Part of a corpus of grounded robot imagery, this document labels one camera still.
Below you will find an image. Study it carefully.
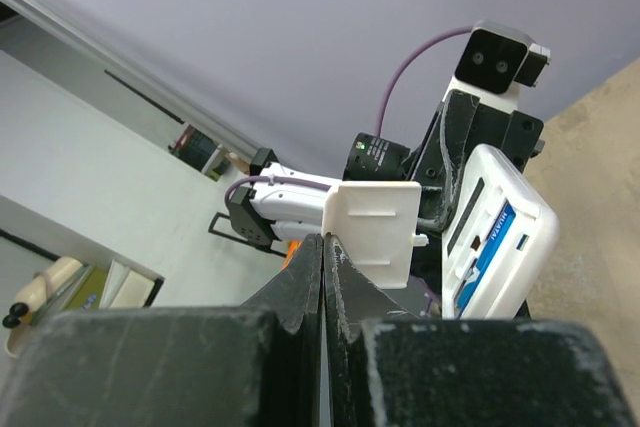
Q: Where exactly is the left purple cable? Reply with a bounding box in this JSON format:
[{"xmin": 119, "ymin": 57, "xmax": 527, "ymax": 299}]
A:
[{"xmin": 222, "ymin": 25, "xmax": 474, "ymax": 211}]

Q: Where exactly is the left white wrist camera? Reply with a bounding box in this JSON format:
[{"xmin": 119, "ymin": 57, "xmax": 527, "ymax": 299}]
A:
[{"xmin": 445, "ymin": 20, "xmax": 551, "ymax": 114}]

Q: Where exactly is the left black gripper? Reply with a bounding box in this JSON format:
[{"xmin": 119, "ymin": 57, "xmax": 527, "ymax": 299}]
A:
[{"xmin": 404, "ymin": 89, "xmax": 544, "ymax": 232}]

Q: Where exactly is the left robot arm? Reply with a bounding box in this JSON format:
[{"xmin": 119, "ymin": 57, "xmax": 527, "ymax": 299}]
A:
[{"xmin": 225, "ymin": 89, "xmax": 544, "ymax": 250}]

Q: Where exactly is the white remote control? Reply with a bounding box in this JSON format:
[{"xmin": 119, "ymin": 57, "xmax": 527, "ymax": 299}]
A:
[{"xmin": 441, "ymin": 144, "xmax": 559, "ymax": 320}]

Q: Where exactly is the blue battery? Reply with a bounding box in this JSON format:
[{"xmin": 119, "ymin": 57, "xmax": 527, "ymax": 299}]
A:
[{"xmin": 455, "ymin": 202, "xmax": 516, "ymax": 317}]

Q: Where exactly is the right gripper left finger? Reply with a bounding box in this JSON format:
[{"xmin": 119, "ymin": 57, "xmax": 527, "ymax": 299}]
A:
[{"xmin": 1, "ymin": 235, "xmax": 323, "ymax": 426}]

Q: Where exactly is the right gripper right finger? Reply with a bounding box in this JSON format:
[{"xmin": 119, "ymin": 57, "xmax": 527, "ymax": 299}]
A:
[{"xmin": 323, "ymin": 235, "xmax": 637, "ymax": 426}]

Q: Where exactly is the white battery cover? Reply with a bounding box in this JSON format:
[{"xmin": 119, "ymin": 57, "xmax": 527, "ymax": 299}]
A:
[{"xmin": 321, "ymin": 181, "xmax": 428, "ymax": 289}]

